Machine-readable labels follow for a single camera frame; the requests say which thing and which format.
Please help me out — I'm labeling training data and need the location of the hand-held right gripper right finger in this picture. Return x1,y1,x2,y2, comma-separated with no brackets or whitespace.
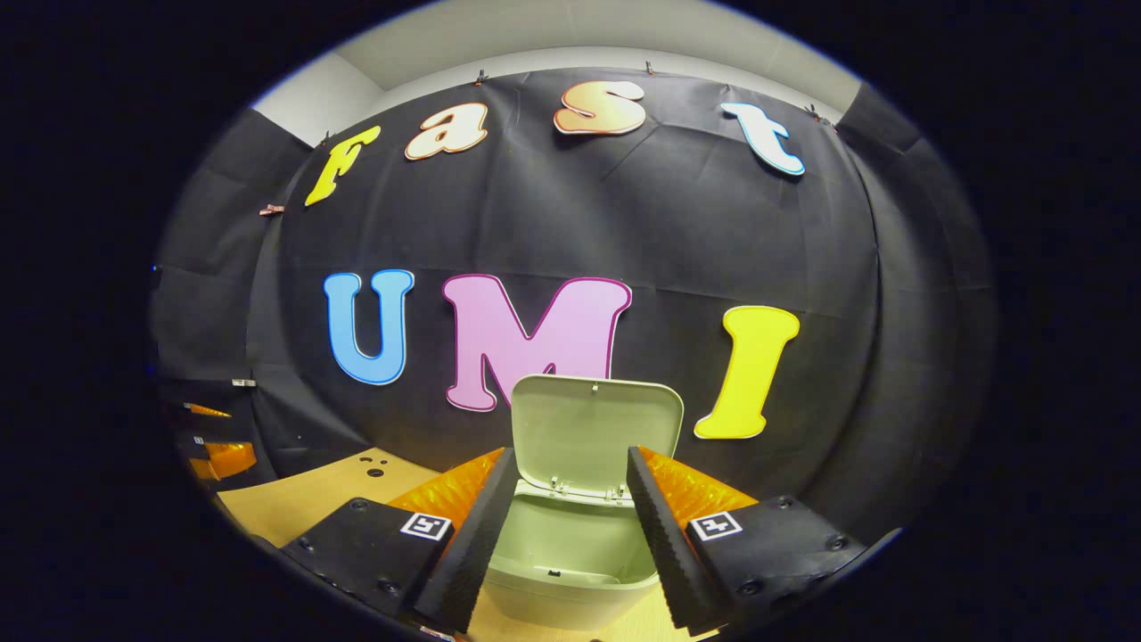
626,446,870,638

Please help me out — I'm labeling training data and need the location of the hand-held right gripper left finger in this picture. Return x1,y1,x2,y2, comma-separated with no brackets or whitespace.
278,446,520,636

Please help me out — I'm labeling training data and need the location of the pale green desktop garbage bin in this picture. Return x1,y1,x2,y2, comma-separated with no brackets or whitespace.
481,374,685,632

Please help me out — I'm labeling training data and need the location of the wooden desktop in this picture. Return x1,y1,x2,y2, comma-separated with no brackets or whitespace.
217,446,714,642

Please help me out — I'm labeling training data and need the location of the black backdrop cloth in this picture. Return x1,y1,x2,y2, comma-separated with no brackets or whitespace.
150,67,997,554

